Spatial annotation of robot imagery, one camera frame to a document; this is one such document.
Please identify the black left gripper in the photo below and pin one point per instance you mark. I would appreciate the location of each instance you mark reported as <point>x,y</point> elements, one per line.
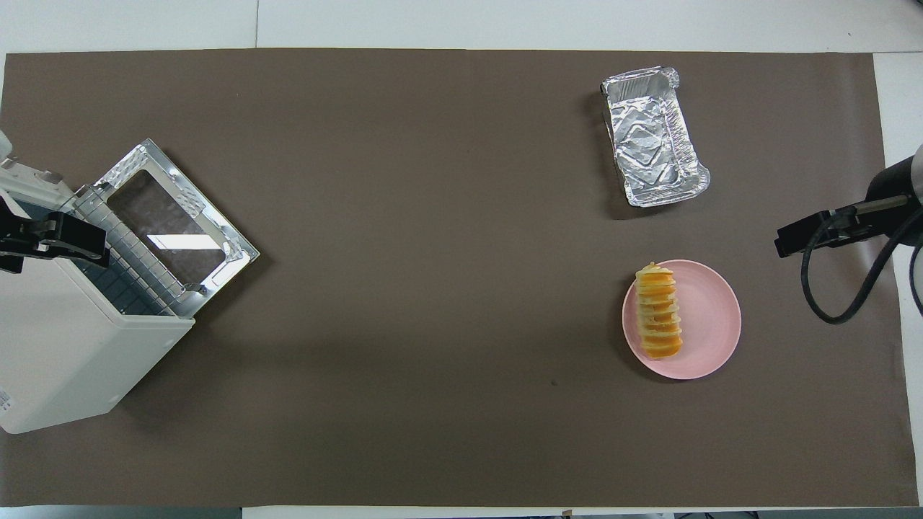
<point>21,234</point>

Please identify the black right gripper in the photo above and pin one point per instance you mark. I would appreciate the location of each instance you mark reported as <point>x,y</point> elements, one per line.
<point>898,184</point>

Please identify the sliced orange bread loaf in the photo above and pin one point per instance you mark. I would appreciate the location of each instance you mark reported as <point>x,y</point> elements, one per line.
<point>658,317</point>

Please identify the aluminium foil tray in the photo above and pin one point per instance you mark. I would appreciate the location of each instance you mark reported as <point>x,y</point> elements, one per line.
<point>652,137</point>

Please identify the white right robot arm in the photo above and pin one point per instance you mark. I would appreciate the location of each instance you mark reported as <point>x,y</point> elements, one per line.
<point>918,173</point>

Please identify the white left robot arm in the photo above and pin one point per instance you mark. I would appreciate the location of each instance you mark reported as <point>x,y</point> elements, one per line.
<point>6,148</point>

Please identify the cream toaster oven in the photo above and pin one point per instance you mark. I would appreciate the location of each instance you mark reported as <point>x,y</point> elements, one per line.
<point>65,346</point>

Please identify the pink round plate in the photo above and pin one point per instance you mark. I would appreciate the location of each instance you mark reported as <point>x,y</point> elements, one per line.
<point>710,321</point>

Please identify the brown table mat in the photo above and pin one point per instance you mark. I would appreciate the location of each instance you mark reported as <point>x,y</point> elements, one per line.
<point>433,288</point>

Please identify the glass oven door chrome frame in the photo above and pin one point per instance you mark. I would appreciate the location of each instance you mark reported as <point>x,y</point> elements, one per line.
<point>241,252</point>

